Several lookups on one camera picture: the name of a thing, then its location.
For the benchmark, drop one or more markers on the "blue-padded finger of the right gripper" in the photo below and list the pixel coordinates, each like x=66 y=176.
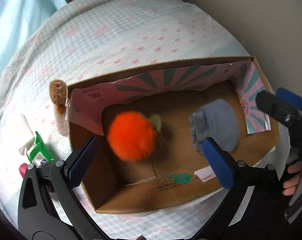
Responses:
x=289 y=97

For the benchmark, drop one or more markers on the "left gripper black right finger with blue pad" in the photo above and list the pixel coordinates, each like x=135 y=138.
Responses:
x=252 y=207

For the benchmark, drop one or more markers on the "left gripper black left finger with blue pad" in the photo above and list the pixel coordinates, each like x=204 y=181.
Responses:
x=48 y=207

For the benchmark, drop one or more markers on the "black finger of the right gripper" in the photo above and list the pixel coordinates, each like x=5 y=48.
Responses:
x=275 y=107

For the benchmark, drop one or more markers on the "pink zip pouch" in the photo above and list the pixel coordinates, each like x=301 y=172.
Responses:
x=22 y=169

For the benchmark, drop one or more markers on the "green wet wipes pack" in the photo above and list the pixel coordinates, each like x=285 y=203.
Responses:
x=36 y=151

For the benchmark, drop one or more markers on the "grey-blue plush roll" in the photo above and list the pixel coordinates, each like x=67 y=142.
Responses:
x=216 y=120

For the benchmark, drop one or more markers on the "orange fluffy pompom toy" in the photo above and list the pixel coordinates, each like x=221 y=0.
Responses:
x=131 y=136

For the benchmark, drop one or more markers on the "person's hand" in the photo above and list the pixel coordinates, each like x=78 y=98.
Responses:
x=290 y=186

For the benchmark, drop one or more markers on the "brown cardboard box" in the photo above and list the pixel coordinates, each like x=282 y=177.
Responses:
x=175 y=172

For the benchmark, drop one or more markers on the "brown plush toy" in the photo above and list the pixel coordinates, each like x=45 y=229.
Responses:
x=58 y=96

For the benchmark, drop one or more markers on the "light blue sheer curtain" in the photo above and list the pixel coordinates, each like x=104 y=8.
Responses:
x=19 y=19

